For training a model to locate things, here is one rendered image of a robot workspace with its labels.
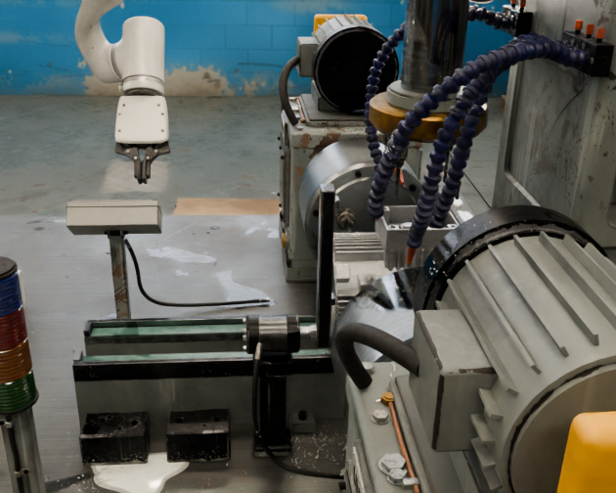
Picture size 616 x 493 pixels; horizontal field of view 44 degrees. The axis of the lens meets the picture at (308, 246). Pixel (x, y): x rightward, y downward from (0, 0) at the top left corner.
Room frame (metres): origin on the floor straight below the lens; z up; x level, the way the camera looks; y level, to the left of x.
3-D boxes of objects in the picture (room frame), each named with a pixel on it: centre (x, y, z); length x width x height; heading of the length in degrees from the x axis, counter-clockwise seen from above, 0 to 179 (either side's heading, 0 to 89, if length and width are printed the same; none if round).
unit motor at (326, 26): (1.77, -0.04, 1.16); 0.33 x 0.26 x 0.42; 6
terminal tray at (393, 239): (1.14, -0.18, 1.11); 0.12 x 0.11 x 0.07; 96
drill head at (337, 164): (1.49, -0.10, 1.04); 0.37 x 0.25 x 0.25; 6
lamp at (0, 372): (0.79, 0.37, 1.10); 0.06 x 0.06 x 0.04
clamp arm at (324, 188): (0.99, -0.02, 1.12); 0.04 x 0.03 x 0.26; 96
